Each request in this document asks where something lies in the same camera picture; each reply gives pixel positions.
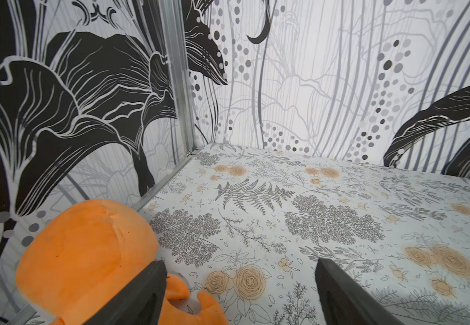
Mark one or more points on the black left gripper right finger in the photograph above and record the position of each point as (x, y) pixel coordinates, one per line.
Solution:
(344, 301)

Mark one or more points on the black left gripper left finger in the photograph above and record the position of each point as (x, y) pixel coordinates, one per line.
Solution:
(139, 302)

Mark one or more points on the orange plush toy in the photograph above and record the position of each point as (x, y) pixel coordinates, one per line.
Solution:
(87, 254)

